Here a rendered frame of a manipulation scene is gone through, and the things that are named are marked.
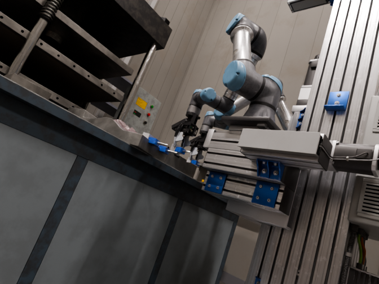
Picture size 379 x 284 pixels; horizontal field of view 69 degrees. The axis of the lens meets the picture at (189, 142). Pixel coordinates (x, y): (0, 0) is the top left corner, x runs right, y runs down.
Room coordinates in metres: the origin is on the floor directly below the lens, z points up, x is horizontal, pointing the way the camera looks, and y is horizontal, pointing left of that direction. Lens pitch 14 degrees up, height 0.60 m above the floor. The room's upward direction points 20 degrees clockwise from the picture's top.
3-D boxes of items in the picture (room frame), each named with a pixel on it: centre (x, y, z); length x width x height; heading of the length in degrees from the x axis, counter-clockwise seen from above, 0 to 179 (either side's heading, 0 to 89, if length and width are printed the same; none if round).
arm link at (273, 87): (1.09, -0.24, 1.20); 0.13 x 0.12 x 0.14; 110
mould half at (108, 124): (1.39, 0.36, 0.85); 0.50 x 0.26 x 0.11; 63
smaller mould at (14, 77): (1.11, 0.72, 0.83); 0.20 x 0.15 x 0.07; 46
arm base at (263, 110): (1.09, -0.25, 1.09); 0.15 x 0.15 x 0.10
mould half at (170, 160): (1.70, 0.18, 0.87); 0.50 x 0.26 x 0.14; 46
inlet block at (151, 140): (1.22, 0.14, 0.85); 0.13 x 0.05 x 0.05; 63
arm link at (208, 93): (1.39, -0.01, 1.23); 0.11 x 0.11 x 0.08; 20
